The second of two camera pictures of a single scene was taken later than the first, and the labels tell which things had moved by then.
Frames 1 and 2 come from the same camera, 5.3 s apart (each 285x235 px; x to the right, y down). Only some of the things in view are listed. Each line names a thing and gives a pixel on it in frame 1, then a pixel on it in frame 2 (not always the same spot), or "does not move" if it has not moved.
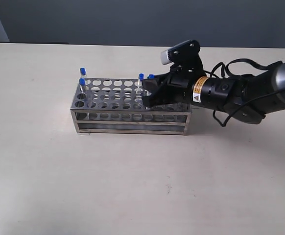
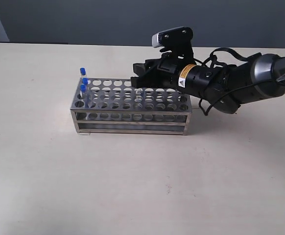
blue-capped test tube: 82,83 -> 86,95
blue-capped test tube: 83,72 does not move
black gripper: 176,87 -> 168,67
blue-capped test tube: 147,92 -> 87,82
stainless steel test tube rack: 118,105 does not move
